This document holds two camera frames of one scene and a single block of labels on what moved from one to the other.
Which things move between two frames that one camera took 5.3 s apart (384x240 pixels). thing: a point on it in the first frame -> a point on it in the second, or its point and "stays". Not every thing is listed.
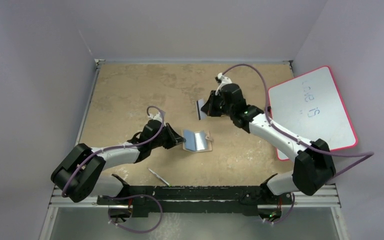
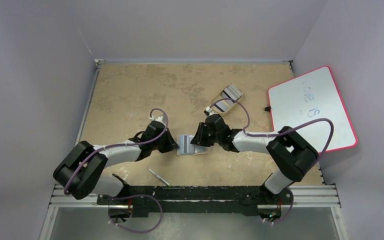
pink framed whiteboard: (311, 107) stays
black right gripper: (214, 104) -> (199, 135)
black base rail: (200, 201) stays
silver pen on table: (159, 177) stays
